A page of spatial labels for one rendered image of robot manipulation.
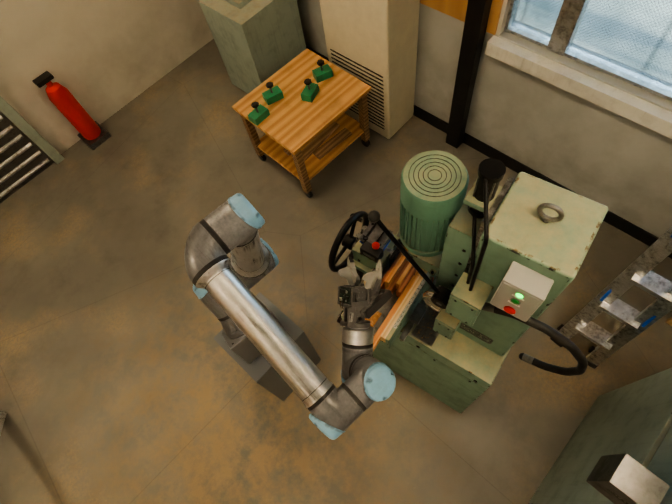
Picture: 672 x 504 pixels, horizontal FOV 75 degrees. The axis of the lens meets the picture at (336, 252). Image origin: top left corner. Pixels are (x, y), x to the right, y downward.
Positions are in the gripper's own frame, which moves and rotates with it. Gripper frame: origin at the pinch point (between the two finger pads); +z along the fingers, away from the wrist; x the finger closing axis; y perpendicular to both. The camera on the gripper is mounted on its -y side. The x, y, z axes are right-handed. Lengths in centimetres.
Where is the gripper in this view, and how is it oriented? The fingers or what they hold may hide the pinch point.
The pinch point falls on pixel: (365, 256)
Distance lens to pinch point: 128.7
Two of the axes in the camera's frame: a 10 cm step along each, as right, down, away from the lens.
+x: -5.5, -0.4, 8.3
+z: 0.3, -10.0, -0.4
